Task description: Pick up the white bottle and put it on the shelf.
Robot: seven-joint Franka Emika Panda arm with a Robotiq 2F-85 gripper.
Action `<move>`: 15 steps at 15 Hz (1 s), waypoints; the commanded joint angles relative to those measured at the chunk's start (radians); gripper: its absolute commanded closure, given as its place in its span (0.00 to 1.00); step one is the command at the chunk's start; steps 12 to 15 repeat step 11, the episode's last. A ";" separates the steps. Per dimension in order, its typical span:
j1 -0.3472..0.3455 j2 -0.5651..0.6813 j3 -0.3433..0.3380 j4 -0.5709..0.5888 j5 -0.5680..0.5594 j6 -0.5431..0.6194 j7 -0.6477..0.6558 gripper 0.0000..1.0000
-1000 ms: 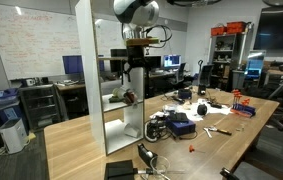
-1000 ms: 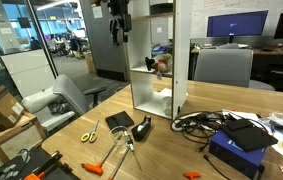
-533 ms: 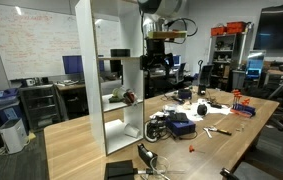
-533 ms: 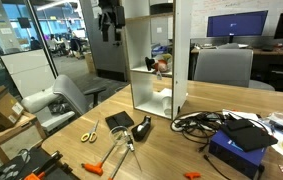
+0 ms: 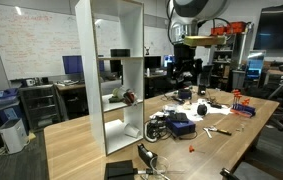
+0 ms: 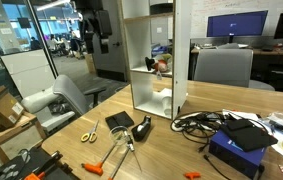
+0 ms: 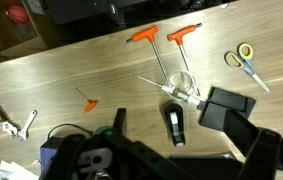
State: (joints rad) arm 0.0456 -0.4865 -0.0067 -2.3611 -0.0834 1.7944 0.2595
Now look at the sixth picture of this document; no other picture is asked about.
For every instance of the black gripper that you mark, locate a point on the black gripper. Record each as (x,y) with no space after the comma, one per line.
(103,22)

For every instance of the tall white shelf unit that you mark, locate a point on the tall white shelf unit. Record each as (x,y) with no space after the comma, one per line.
(181,50)

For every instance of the black toy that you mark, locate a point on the black toy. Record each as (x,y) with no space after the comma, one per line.
(149,63)

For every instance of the light grey office chair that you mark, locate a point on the light grey office chair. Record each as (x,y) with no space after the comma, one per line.
(68,95)

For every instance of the red toy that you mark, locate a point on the red toy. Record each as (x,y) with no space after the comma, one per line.
(161,66)

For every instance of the flat black pouch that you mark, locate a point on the flat black pouch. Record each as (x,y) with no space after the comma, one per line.
(119,119)

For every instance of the white partition panel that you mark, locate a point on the white partition panel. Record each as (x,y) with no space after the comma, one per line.
(27,71)

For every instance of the white paper roll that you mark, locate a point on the white paper roll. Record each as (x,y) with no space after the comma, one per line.
(166,106)

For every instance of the black stapler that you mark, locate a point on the black stapler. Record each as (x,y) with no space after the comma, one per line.
(141,129)

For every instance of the clear glass cup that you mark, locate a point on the clear glass cup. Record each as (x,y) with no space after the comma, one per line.
(117,137)

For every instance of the white syringe tool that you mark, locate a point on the white syringe tool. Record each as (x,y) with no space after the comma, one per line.
(130,144)

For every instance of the whiteboard with writing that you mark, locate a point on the whiteboard with writing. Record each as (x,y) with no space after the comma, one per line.
(214,6)

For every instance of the wooden side table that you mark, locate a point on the wooden side table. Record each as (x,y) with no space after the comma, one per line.
(17,128)

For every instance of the brown cardboard box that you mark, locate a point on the brown cardboard box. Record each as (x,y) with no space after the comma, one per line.
(2,108)

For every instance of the grey fabric chair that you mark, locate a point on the grey fabric chair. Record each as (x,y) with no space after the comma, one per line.
(224,68)

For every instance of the monitor with blue screen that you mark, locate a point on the monitor with blue screen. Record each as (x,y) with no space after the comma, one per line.
(236,23)

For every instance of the black stand with orange clamp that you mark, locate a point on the black stand with orange clamp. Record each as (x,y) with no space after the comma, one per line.
(31,165)

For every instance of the small orange plastic piece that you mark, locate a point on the small orange plastic piece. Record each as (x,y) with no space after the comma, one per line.
(192,175)

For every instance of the dark blue box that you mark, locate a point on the dark blue box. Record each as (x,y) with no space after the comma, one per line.
(236,155)

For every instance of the wooden office desk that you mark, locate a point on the wooden office desk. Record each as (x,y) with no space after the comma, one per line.
(281,52)

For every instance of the clear plastic bag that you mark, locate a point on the clear plastic bag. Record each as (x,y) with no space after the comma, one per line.
(282,123)

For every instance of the distant wall screen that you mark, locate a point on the distant wall screen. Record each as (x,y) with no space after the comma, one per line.
(24,22)

